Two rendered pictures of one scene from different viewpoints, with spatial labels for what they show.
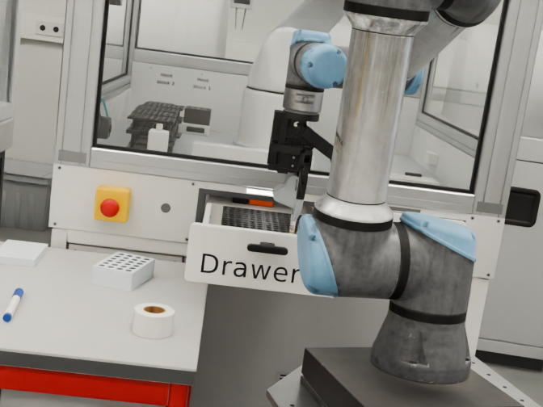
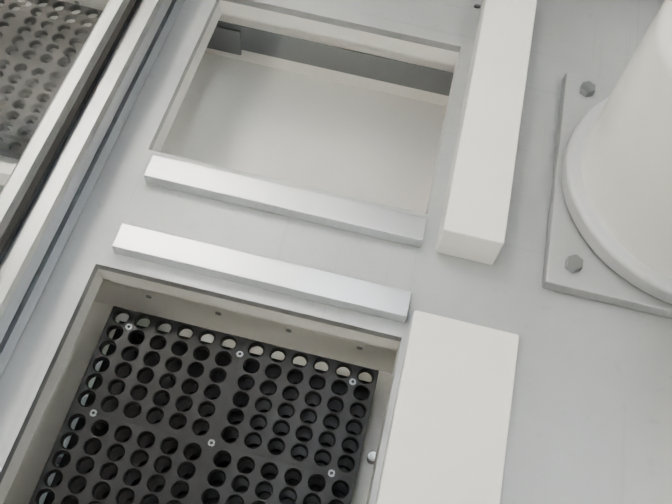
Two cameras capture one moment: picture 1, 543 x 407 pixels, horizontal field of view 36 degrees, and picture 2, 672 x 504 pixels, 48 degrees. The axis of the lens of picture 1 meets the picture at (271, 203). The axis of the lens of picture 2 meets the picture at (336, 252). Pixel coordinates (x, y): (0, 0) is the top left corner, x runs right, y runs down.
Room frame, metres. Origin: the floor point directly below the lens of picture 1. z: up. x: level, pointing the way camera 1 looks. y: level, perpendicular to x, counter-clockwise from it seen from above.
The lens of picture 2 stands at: (2.15, -0.42, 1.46)
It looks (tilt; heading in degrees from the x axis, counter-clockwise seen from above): 60 degrees down; 99
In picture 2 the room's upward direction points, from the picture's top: 8 degrees clockwise
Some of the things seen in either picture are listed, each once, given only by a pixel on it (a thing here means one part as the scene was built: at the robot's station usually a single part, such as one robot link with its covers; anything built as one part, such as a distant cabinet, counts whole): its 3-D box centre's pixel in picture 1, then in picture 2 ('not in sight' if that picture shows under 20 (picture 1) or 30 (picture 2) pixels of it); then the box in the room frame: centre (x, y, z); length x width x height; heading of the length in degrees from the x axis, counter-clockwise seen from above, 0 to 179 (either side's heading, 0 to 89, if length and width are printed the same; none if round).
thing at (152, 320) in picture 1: (153, 320); not in sight; (1.37, 0.17, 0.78); 0.07 x 0.07 x 0.04
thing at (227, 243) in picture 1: (264, 260); not in sight; (1.51, 0.00, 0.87); 0.29 x 0.02 x 0.11; 93
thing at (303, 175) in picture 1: (301, 176); not in sight; (1.59, -0.05, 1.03); 0.05 x 0.02 x 0.09; 4
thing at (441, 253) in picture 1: (430, 260); not in sight; (1.22, -0.25, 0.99); 0.13 x 0.12 x 0.14; 102
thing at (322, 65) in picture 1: (330, 66); not in sight; (1.52, -0.07, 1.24); 0.11 x 0.11 x 0.08; 12
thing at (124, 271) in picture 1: (124, 270); not in sight; (1.63, 0.28, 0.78); 0.12 x 0.08 x 0.04; 168
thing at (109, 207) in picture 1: (110, 207); not in sight; (1.76, 0.34, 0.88); 0.04 x 0.03 x 0.04; 93
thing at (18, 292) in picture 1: (13, 304); not in sight; (1.39, 0.42, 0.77); 0.14 x 0.02 x 0.02; 10
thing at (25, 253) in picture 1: (20, 253); not in sight; (1.70, 0.51, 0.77); 0.13 x 0.09 x 0.02; 4
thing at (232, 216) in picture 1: (262, 236); not in sight; (1.71, 0.01, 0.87); 0.22 x 0.18 x 0.06; 3
